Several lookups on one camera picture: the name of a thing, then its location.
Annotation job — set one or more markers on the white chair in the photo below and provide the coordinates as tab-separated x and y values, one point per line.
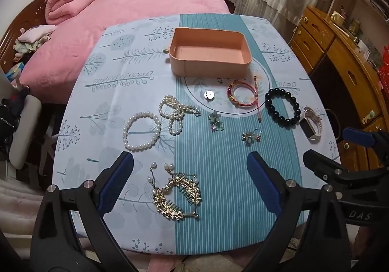
25	126

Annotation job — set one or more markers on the small silver round disc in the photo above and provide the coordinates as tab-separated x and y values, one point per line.
209	95

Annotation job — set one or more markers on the wooden headboard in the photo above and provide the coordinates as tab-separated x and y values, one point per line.
18	16

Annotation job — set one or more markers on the pile of pillows and clothes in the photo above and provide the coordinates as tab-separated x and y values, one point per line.
33	35

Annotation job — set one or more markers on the pink bed blanket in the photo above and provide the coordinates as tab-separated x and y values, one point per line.
136	4

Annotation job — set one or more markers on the small cream cup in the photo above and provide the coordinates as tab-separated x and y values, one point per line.
337	17

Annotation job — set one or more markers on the red bag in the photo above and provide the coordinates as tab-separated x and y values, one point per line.
385	74

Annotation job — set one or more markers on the folded pink quilt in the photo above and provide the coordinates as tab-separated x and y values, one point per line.
67	1

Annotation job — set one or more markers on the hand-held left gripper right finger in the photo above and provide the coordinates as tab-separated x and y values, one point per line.
264	182

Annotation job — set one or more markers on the gold pearl hair comb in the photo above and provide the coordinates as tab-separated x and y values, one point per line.
182	187

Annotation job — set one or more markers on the pink jewelry box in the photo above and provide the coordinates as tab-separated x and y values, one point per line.
209	53

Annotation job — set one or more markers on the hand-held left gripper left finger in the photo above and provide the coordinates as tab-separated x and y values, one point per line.
114	182

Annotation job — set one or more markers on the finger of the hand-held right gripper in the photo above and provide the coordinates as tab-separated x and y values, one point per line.
358	137
322	165

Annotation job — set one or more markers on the wooden desk with drawers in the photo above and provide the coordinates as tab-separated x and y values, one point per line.
343	62

